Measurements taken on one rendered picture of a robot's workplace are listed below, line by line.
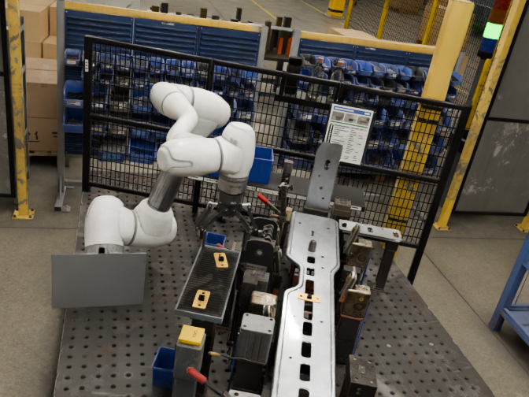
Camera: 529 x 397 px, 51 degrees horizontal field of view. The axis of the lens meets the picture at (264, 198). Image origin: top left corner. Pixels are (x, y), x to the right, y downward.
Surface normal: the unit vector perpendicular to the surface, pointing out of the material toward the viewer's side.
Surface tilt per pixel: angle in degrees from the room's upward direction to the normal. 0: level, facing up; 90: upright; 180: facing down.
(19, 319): 0
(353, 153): 90
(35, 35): 90
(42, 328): 0
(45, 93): 88
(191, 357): 90
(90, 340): 0
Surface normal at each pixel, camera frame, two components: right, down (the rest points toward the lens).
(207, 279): 0.16, -0.89
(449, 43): -0.10, 0.43
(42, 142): 0.32, 0.49
